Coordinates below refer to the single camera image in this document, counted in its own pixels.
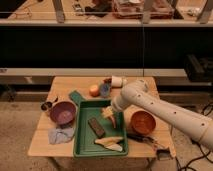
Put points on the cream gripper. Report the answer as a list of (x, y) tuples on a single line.
[(108, 112)]

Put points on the dark brown eraser block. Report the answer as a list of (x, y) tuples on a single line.
[(96, 127)]

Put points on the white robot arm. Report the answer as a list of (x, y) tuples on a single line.
[(196, 126)]

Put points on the orange red bowl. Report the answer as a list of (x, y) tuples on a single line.
[(143, 123)]

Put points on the purple bowl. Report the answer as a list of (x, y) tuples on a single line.
[(63, 112)]

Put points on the green plastic tray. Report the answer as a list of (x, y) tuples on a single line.
[(94, 135)]

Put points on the blue grey round object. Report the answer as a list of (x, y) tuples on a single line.
[(104, 90)]

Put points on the orange fruit toy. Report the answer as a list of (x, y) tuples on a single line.
[(94, 90)]

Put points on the white cup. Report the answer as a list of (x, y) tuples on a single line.
[(118, 81)]

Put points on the wooden table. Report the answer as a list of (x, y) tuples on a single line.
[(40, 147)]

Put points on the grey blue cloth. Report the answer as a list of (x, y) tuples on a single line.
[(59, 136)]

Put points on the black box on right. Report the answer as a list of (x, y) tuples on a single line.
[(199, 69)]

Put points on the black brush with handle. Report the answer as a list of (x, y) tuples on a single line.
[(161, 151)]

